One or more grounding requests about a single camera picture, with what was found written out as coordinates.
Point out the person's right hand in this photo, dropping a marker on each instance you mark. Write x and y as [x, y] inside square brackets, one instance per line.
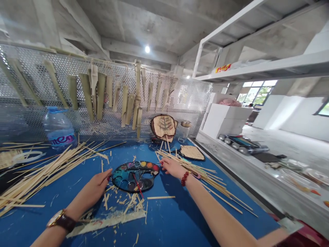
[173, 167]

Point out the person's left hand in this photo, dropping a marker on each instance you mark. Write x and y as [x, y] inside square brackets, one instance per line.
[92, 189]

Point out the person's right fingers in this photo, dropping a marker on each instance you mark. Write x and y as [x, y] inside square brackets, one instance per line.
[164, 164]

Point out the plain woven bamboo fan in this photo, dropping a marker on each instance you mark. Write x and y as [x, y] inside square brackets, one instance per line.
[191, 153]

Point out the short single bamboo strip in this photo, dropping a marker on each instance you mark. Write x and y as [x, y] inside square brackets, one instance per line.
[160, 197]

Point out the red paintbrush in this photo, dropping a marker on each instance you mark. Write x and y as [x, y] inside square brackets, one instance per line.
[138, 185]

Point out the woven fan with leaf painting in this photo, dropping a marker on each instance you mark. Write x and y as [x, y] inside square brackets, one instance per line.
[163, 127]

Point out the glass jar with wooden lid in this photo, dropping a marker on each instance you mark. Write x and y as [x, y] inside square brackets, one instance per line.
[184, 131]

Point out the black watercolour paint palette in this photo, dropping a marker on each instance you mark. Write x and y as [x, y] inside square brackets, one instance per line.
[128, 180]

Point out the long bundle of bamboo sticks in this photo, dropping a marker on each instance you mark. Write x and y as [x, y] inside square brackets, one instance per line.
[205, 177]

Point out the heap of bamboo scraps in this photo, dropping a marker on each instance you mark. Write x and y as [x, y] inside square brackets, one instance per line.
[131, 202]

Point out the blue table mat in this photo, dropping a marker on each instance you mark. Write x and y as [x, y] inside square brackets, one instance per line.
[169, 223]

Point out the perforated metal panel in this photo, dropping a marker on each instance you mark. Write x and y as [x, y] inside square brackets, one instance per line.
[190, 103]

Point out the stack of white boxes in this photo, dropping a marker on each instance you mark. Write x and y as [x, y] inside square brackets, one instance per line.
[226, 119]

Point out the flat woven bamboo band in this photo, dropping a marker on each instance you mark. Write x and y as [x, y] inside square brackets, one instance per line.
[108, 221]

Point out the tray with metal cylinders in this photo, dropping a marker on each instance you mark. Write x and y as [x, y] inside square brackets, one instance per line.
[243, 144]

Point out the pink bundle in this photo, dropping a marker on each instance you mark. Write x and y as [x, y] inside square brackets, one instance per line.
[230, 102]

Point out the row of hanging bamboo pieces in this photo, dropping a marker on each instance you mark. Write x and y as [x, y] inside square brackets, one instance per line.
[100, 95]

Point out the large clear water bottle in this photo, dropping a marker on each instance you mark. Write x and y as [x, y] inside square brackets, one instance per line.
[59, 128]

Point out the red yellow packet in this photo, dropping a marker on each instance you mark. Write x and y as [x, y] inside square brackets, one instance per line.
[223, 68]

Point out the round ceiling lamp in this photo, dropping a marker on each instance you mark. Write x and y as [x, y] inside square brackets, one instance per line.
[147, 49]

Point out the window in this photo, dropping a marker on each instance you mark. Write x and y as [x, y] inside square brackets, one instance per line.
[257, 94]

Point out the big pile of bamboo strips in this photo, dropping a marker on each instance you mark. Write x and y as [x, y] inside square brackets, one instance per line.
[43, 172]

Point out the clear plates with paint tools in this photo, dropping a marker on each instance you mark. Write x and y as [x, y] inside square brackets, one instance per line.
[306, 177]

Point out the white metal shelf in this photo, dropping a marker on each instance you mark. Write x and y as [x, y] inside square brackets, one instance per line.
[257, 51]

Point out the unfinished woven bamboo piece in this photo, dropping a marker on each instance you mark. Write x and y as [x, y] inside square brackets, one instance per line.
[6, 159]

